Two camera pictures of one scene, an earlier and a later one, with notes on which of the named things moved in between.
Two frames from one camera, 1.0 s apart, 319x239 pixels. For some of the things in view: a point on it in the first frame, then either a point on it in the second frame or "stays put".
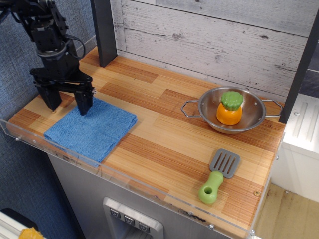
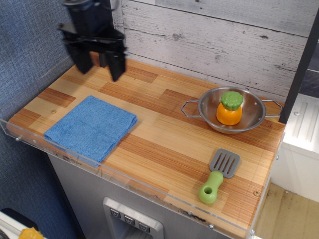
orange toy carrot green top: x=229 y=112 stays put
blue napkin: x=94 y=135 stays put
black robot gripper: x=61 y=68 -> x=92 y=30
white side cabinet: x=296 y=168 stays put
